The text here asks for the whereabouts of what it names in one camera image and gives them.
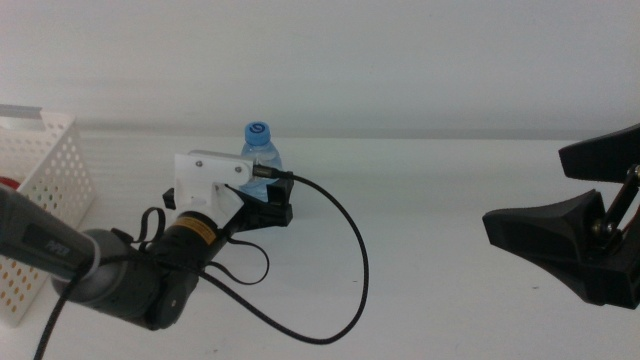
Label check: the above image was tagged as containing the clear water bottle blue cap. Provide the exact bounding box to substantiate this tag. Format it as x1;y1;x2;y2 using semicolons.
238;121;284;203

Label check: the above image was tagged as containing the white perforated plastic basket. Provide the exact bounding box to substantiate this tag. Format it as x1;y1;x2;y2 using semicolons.
0;110;97;329

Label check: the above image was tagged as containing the grey metal bar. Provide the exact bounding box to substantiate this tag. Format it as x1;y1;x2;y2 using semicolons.
0;103;44;121

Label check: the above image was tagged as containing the black braided camera cable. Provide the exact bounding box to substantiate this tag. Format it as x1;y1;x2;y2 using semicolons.
32;164;371;360

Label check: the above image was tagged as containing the thin black cable loop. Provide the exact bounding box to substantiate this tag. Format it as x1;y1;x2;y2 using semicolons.
112;206;271;287

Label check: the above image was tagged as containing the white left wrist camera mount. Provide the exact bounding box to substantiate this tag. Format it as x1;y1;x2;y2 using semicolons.
172;149;255;232

